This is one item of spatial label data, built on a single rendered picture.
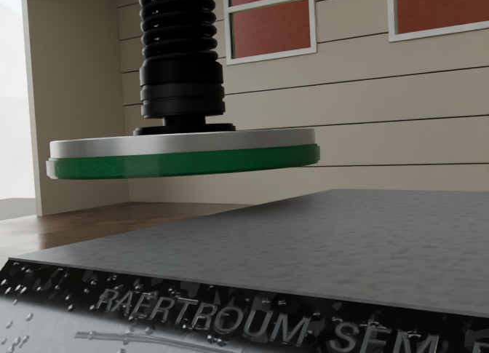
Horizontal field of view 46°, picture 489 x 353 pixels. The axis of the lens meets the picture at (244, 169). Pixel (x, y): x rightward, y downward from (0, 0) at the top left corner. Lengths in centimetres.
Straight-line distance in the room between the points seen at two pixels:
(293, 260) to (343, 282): 4
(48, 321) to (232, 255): 8
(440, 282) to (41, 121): 800
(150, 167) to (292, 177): 696
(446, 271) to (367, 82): 666
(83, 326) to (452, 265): 14
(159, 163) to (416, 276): 21
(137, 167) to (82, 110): 823
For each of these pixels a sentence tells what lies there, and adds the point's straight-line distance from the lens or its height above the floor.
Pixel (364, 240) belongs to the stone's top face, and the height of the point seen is 82.
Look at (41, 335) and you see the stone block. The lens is 26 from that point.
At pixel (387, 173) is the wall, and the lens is 679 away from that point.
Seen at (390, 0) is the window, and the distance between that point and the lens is 686.
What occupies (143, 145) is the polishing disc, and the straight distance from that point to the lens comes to 38.
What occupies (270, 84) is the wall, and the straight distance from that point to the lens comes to 746.
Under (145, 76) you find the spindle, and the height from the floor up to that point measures 93.
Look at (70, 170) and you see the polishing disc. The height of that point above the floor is 86.
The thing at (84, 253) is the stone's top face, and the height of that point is 82.
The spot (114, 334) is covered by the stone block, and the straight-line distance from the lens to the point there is 23.
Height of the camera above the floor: 87
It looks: 3 degrees down
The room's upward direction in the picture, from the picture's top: 3 degrees counter-clockwise
